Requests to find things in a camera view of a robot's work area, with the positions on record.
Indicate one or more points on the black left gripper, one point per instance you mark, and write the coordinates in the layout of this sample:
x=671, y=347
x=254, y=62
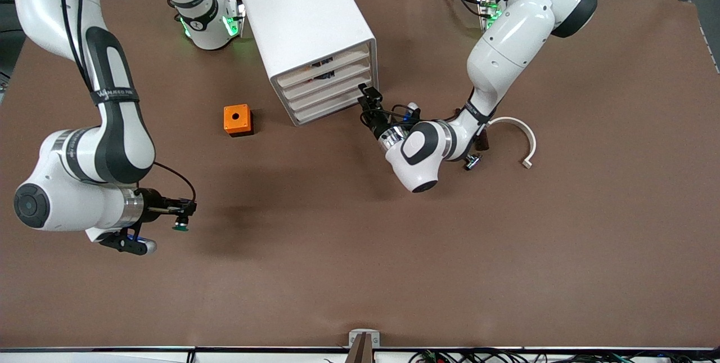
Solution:
x=378, y=122

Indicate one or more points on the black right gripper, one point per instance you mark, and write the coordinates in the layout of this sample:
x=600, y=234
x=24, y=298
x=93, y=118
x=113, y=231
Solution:
x=152, y=205

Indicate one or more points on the green push button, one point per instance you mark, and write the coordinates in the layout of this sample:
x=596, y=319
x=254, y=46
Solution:
x=181, y=228

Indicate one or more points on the white plastic drawer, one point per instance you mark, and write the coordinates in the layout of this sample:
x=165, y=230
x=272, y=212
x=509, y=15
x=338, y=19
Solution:
x=349, y=59
x=332, y=102
x=337, y=88
x=349, y=71

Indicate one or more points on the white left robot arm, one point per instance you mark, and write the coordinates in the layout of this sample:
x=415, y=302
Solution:
x=506, y=42

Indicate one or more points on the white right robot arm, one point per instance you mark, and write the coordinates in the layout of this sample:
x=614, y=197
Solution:
x=56, y=205

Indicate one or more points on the white drawer cabinet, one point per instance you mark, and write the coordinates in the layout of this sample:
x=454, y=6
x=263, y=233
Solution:
x=298, y=14

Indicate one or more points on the small dark electrical part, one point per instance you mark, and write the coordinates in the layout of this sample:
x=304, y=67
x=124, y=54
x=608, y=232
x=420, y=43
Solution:
x=326, y=75
x=323, y=63

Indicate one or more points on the small brown block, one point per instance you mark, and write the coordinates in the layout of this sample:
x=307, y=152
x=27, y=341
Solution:
x=484, y=140

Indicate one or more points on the brown table cover mat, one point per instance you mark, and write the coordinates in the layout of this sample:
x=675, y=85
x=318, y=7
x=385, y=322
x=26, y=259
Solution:
x=360, y=250

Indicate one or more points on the orange button enclosure box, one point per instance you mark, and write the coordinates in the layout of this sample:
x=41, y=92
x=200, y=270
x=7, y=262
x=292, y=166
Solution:
x=229, y=125

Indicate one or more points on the silver key switch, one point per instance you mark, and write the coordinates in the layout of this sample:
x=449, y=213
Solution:
x=473, y=163

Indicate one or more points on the white curved plastic bracket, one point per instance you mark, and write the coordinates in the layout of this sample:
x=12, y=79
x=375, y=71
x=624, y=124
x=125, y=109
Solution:
x=509, y=120

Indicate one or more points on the grey metal mount bracket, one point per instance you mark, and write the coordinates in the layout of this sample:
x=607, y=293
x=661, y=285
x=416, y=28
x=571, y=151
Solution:
x=353, y=339

